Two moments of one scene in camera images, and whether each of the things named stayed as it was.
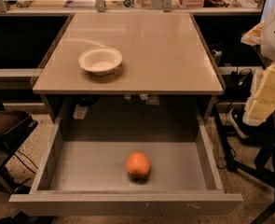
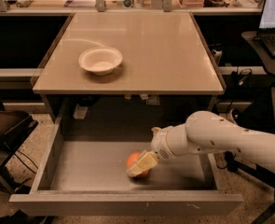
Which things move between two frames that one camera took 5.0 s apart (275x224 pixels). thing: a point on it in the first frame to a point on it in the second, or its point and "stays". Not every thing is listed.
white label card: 79,112 stays
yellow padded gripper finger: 268,90 to 166,142
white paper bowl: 100,60 stays
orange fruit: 138,165 stays
